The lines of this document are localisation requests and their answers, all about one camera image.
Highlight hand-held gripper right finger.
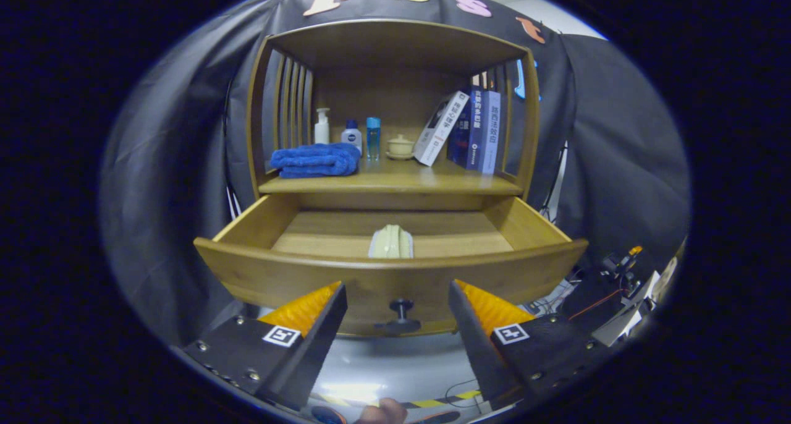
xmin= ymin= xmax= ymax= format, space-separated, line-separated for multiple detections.
xmin=447 ymin=279 xmax=612 ymax=407

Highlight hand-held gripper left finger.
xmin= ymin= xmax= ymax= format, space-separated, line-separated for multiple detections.
xmin=179 ymin=281 xmax=349 ymax=411

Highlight wooden drawer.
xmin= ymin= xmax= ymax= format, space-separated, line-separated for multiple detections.
xmin=193 ymin=194 xmax=589 ymax=338

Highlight black drawer knob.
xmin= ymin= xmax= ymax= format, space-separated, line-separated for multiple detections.
xmin=374 ymin=299 xmax=422 ymax=337

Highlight scrub brush with green handle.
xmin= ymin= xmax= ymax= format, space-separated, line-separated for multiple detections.
xmin=368 ymin=224 xmax=415 ymax=259

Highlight wooden countertop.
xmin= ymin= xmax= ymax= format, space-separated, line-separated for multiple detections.
xmin=258 ymin=155 xmax=525 ymax=196

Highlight wooden cabinet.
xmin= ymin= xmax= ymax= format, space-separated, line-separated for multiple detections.
xmin=247 ymin=19 xmax=541 ymax=203

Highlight yellow black floor tape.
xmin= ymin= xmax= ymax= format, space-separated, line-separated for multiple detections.
xmin=318 ymin=390 xmax=483 ymax=410

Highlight black light stand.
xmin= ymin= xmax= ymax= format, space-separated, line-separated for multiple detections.
xmin=541 ymin=143 xmax=569 ymax=224

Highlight blue folded towel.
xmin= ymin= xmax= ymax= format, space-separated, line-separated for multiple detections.
xmin=270 ymin=142 xmax=362 ymax=179

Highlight white bottle with blue cap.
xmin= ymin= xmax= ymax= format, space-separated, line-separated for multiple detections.
xmin=341 ymin=120 xmax=363 ymax=156

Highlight beige lidded tea cup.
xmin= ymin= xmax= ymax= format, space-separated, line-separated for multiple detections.
xmin=386 ymin=134 xmax=416 ymax=161

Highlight dark blue book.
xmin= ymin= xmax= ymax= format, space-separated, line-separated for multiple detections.
xmin=446 ymin=89 xmax=486 ymax=170

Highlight light blue book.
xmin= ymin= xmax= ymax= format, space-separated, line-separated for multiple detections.
xmin=479 ymin=90 xmax=502 ymax=175

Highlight clear blue bottle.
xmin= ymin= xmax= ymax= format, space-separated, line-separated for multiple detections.
xmin=366 ymin=117 xmax=382 ymax=161

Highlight white book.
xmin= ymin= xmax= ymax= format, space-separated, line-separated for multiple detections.
xmin=413 ymin=91 xmax=470 ymax=167

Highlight black equipment with cables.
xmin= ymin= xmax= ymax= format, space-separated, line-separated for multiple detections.
xmin=581 ymin=245 xmax=680 ymax=350

